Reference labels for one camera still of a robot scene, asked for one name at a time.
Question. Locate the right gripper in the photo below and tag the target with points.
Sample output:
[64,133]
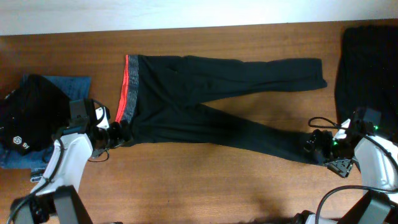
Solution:
[341,168]

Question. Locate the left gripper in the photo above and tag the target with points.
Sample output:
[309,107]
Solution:
[118,138]

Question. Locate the black leggings red grey waistband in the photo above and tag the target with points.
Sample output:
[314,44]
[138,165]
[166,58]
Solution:
[165,99]

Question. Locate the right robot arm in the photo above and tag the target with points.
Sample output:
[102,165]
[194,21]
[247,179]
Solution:
[358,142]

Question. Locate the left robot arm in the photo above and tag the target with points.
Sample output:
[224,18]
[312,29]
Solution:
[87,136]

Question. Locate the black garment pile right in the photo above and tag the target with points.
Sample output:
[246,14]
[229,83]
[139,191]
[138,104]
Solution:
[367,74]

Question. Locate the folded black shirt with logo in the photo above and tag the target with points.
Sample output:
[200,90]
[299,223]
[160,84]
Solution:
[31,114]

